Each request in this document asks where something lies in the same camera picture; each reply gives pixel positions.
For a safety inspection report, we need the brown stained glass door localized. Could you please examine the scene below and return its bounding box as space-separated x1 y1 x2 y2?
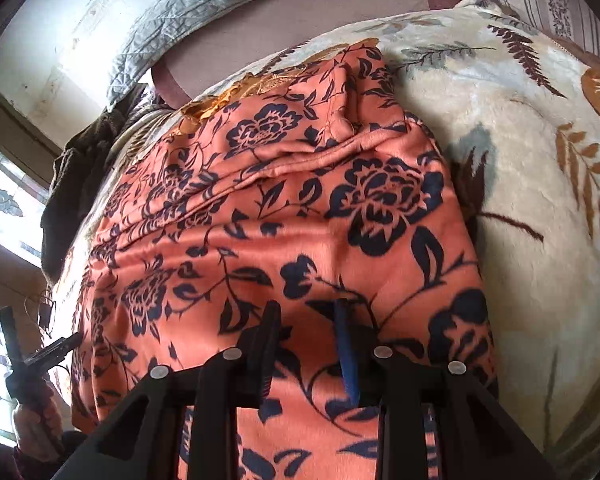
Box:
0 93 60 445

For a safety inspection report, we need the person's left hand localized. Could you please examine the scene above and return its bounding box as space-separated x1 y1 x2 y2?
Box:
12 396 62 462

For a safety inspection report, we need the cream leaf pattern blanket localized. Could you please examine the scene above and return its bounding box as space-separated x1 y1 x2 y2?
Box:
54 1 600 479

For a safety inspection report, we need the dark brown crumpled garment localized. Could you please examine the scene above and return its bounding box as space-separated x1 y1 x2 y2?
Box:
41 84 150 285

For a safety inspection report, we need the orange black floral garment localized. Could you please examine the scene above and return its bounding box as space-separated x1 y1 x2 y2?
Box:
71 39 495 479

